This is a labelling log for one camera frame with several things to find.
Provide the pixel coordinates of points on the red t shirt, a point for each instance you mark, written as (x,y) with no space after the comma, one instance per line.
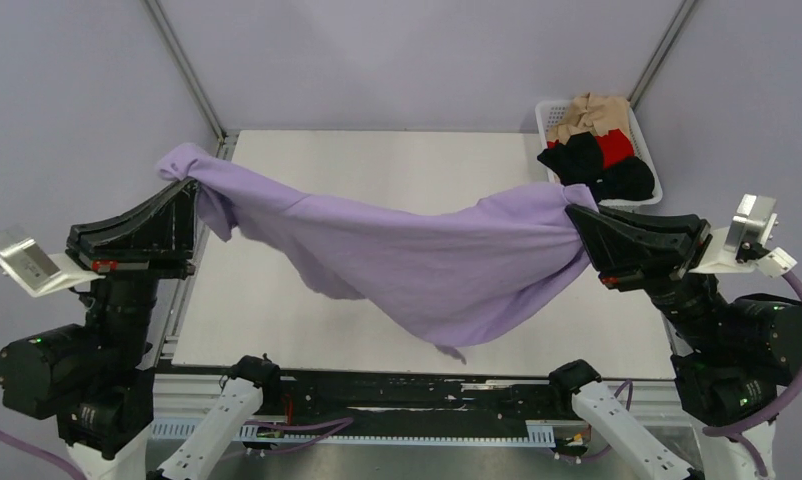
(586,151)

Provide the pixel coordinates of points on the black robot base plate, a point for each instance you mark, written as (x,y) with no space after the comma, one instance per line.
(436,423)

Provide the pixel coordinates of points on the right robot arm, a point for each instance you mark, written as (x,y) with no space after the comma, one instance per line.
(733,301)

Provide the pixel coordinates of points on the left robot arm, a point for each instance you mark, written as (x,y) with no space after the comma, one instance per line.
(89,377)

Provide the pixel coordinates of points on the purple t shirt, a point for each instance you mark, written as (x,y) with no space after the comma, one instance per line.
(454,280)

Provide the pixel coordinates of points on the black t shirt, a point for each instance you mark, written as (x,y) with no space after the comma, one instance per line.
(630,180)

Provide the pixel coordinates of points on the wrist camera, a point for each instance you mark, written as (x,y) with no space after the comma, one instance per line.
(35,271)
(742,247)

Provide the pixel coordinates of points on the left aluminium corner post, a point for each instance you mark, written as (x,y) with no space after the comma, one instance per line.
(174,48)

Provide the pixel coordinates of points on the aluminium corner post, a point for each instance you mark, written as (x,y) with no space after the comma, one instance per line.
(174,48)
(671,35)

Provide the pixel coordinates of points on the beige t shirt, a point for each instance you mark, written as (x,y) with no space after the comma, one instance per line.
(592,113)

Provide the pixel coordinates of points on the aluminium frame rail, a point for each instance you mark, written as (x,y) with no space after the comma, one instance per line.
(189,391)

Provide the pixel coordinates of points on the right aluminium corner post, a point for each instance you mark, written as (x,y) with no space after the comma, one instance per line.
(671,35)

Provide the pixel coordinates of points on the white slotted cable duct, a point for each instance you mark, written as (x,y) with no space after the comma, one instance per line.
(536,436)

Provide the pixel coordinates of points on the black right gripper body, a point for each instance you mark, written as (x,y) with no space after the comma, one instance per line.
(651,275)

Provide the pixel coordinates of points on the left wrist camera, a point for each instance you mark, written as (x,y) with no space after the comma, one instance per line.
(35,271)

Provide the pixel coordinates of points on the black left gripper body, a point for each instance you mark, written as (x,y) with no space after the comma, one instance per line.
(137,264)

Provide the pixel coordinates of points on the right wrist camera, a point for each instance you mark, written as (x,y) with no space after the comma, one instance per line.
(742,247)

